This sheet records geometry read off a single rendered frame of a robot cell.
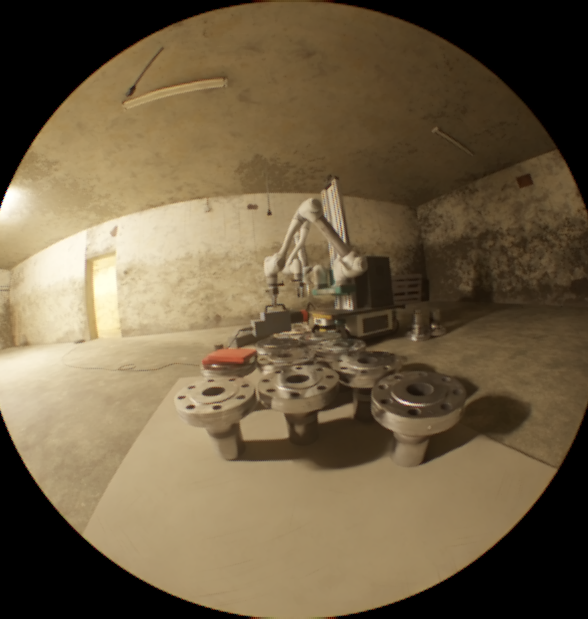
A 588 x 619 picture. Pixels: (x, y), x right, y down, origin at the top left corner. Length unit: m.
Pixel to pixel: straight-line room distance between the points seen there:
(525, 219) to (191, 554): 5.72
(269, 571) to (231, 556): 0.09
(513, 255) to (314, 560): 5.40
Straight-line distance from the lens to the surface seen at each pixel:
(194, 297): 4.53
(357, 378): 0.68
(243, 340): 1.72
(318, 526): 0.56
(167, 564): 0.60
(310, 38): 2.60
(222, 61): 2.67
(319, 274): 2.27
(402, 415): 0.47
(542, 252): 5.23
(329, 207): 2.49
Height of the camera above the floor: 0.52
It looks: 4 degrees down
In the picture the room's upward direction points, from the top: 6 degrees counter-clockwise
